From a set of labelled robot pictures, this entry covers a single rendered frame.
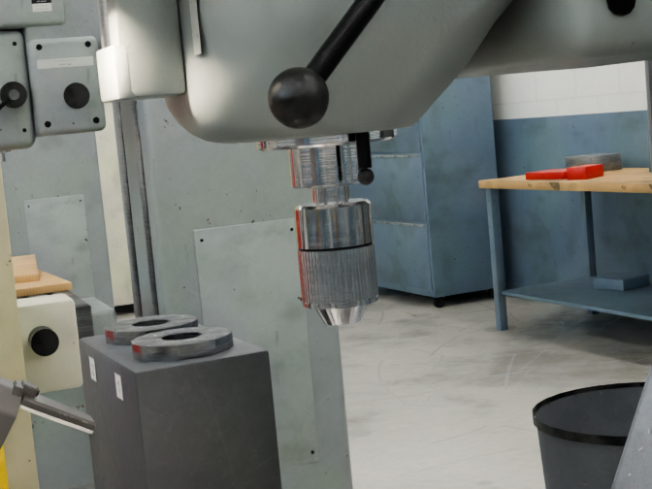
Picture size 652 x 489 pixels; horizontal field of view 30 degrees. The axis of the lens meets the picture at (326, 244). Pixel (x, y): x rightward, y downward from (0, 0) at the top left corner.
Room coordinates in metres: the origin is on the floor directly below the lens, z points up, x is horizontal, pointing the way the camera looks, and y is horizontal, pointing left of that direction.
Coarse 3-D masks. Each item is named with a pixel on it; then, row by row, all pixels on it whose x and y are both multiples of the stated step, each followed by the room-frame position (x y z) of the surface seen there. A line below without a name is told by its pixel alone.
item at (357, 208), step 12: (300, 204) 0.74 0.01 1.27; (312, 204) 0.73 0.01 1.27; (324, 204) 0.73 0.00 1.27; (336, 204) 0.72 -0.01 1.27; (348, 204) 0.72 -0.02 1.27; (360, 204) 0.72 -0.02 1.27; (300, 216) 0.72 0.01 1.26; (312, 216) 0.72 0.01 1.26; (324, 216) 0.71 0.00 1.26; (336, 216) 0.71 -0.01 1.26; (348, 216) 0.72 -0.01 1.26; (360, 216) 0.72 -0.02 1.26
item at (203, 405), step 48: (96, 336) 1.19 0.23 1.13; (144, 336) 1.09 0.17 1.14; (192, 336) 1.08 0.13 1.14; (96, 384) 1.13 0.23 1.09; (144, 384) 0.99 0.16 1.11; (192, 384) 1.01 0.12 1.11; (240, 384) 1.02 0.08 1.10; (96, 432) 1.15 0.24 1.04; (144, 432) 0.99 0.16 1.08; (192, 432) 1.01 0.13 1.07; (240, 432) 1.02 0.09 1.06; (96, 480) 1.18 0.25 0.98; (144, 480) 1.00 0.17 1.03; (192, 480) 1.00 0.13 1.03; (240, 480) 1.02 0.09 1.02
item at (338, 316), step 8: (320, 312) 0.73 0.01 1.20; (328, 312) 0.72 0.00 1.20; (336, 312) 0.72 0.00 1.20; (344, 312) 0.72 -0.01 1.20; (352, 312) 0.72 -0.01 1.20; (360, 312) 0.73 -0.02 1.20; (328, 320) 0.73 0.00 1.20; (336, 320) 0.73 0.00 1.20; (344, 320) 0.73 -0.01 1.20; (352, 320) 0.73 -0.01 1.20
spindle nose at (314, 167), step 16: (352, 144) 0.72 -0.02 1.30; (288, 160) 0.73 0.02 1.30; (304, 160) 0.72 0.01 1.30; (320, 160) 0.71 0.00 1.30; (336, 160) 0.71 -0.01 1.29; (352, 160) 0.72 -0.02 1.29; (304, 176) 0.72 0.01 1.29; (320, 176) 0.71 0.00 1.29; (336, 176) 0.71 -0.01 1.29; (352, 176) 0.72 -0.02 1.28
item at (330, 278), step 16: (304, 224) 0.72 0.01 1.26; (320, 224) 0.72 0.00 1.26; (336, 224) 0.71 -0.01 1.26; (352, 224) 0.72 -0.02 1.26; (368, 224) 0.73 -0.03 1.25; (304, 240) 0.72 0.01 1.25; (320, 240) 0.72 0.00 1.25; (336, 240) 0.71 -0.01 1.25; (352, 240) 0.72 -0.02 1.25; (368, 240) 0.72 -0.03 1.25; (304, 256) 0.72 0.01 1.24; (320, 256) 0.72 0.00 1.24; (336, 256) 0.71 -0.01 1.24; (352, 256) 0.72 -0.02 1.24; (368, 256) 0.72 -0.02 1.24; (304, 272) 0.73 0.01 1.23; (320, 272) 0.72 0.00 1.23; (336, 272) 0.71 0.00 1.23; (352, 272) 0.72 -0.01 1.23; (368, 272) 0.72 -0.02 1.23; (304, 288) 0.73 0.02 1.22; (320, 288) 0.72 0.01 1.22; (336, 288) 0.71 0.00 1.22; (352, 288) 0.72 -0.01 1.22; (368, 288) 0.72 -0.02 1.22; (304, 304) 0.73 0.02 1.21; (320, 304) 0.72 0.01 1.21; (336, 304) 0.71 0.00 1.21; (352, 304) 0.71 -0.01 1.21; (368, 304) 0.72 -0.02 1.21
